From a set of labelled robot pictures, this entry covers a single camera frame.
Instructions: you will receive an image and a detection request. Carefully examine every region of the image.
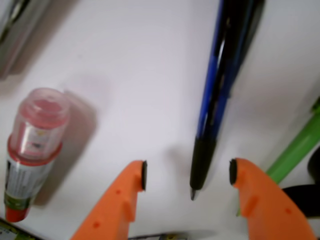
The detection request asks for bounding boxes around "dark blue ballpoint pen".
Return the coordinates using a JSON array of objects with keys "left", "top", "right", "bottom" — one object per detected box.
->
[{"left": 189, "top": 0, "right": 265, "bottom": 201}]

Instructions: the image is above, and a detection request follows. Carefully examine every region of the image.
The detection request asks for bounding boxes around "green mechanical pencil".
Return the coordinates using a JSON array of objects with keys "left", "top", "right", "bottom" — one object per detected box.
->
[{"left": 238, "top": 101, "right": 320, "bottom": 216}]

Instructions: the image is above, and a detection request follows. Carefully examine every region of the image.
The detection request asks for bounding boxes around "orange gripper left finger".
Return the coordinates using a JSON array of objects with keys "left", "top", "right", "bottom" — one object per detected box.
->
[{"left": 71, "top": 160, "right": 148, "bottom": 240}]

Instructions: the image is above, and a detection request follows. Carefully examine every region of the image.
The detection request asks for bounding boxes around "silver pen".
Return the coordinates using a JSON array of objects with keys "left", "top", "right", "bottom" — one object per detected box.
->
[{"left": 0, "top": 0, "right": 47, "bottom": 81}]

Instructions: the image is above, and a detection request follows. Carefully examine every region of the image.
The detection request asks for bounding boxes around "large black tape roll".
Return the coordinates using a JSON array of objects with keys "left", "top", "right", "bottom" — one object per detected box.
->
[{"left": 282, "top": 184, "right": 320, "bottom": 218}]

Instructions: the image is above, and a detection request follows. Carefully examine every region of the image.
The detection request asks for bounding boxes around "red capped whiteboard marker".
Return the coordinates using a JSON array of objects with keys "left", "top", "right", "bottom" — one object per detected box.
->
[{"left": 4, "top": 88, "right": 70, "bottom": 223}]

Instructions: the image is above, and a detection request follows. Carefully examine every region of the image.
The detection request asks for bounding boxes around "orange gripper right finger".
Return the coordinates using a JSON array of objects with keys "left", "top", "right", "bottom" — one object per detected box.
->
[{"left": 229, "top": 158, "right": 317, "bottom": 240}]

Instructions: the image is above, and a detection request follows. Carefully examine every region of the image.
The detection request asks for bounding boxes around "small black tape roll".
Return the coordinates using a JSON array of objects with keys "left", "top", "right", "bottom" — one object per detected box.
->
[{"left": 307, "top": 147, "right": 320, "bottom": 184}]

